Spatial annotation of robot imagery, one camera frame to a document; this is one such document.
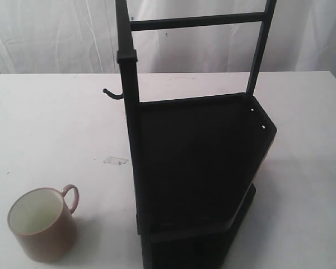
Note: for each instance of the pink ceramic mug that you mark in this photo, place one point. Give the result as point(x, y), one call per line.
point(42, 222)

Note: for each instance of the black metal shelf rack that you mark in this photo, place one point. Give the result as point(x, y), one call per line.
point(193, 159)

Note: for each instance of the black metal hook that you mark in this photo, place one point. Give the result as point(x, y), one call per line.
point(112, 95)

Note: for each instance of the clear tape piece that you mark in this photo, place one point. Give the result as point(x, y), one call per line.
point(112, 160)

